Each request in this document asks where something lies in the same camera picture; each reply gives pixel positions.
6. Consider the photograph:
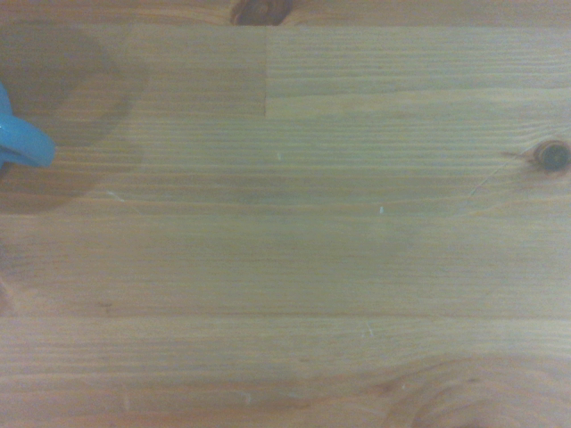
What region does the blue enamel mug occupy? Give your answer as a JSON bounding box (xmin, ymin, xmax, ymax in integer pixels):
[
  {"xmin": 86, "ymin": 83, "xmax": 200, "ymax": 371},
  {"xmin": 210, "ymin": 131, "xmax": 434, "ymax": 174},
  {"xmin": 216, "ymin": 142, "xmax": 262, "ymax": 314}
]
[{"xmin": 0, "ymin": 82, "xmax": 57, "ymax": 169}]

